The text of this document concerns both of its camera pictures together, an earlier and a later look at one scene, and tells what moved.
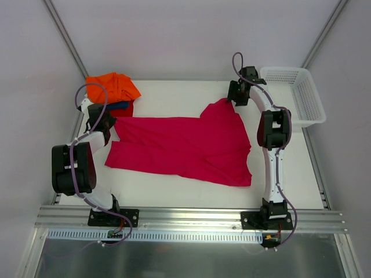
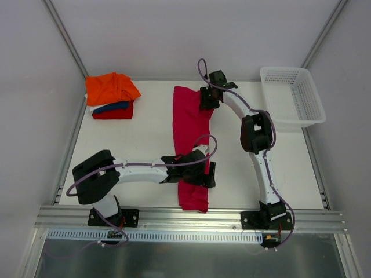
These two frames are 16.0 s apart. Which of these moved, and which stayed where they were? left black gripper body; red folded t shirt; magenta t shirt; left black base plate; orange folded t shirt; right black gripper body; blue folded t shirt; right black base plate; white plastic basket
Moved: left black gripper body; magenta t shirt; right black gripper body
Stayed: left black base plate; red folded t shirt; right black base plate; orange folded t shirt; white plastic basket; blue folded t shirt
